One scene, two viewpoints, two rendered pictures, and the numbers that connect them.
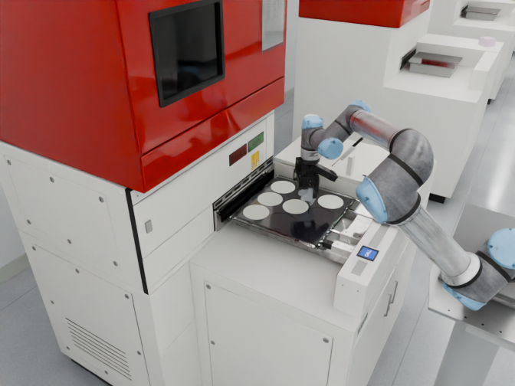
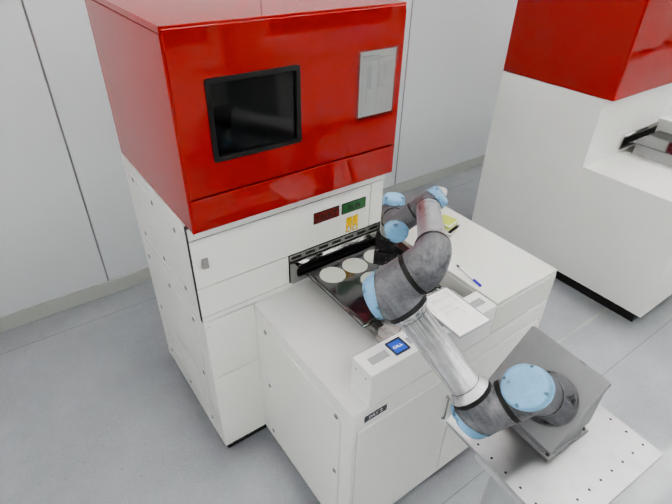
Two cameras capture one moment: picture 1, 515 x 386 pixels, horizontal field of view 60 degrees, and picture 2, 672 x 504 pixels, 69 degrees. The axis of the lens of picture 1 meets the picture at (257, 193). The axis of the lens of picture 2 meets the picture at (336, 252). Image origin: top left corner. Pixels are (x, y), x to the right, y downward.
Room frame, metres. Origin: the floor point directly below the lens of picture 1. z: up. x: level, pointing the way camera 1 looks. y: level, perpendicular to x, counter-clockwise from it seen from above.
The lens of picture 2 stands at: (0.03, -0.58, 2.05)
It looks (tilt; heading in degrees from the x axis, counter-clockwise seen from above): 35 degrees down; 22
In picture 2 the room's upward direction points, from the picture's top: 1 degrees clockwise
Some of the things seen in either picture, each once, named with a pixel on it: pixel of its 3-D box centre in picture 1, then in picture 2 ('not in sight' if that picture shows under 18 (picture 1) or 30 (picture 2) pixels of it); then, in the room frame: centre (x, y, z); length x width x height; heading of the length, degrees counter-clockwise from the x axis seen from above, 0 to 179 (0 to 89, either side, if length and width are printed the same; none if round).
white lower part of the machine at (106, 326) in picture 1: (165, 277); (263, 313); (1.59, 0.44, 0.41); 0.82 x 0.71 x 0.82; 149
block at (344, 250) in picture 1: (343, 249); (389, 335); (1.20, -0.30, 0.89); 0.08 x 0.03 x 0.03; 59
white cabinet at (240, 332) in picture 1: (317, 295); (394, 375); (1.47, -0.27, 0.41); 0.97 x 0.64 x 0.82; 149
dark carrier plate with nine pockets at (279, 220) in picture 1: (293, 207); (372, 279); (1.46, -0.14, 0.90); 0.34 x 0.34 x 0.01; 59
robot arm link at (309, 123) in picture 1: (312, 132); (392, 210); (1.47, -0.20, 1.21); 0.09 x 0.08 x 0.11; 23
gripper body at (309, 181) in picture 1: (307, 171); (387, 247); (1.47, -0.19, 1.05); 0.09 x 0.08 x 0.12; 102
